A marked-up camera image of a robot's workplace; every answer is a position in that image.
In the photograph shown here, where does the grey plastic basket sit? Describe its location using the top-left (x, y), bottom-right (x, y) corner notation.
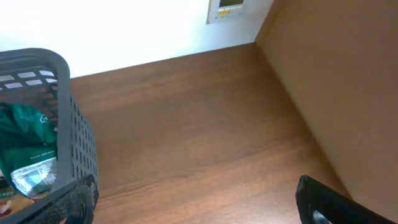
top-left (1, 48), bottom-right (98, 192)

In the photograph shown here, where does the green tortilla wrap package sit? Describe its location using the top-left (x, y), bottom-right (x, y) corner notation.
top-left (1, 103), bottom-right (58, 198)

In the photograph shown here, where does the white wall thermostat panel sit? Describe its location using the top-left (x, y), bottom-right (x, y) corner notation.
top-left (206, 0), bottom-right (244, 24)

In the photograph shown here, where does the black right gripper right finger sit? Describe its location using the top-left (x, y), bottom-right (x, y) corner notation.
top-left (295, 175), bottom-right (396, 224)

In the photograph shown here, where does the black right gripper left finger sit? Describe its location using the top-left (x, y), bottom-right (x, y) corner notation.
top-left (1, 174), bottom-right (99, 224)

